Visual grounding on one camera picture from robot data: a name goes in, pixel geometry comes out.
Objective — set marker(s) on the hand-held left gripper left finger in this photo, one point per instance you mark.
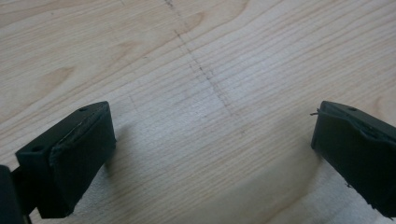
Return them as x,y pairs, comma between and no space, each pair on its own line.
71,158

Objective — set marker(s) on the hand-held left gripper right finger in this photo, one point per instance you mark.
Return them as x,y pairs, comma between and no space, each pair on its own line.
358,146

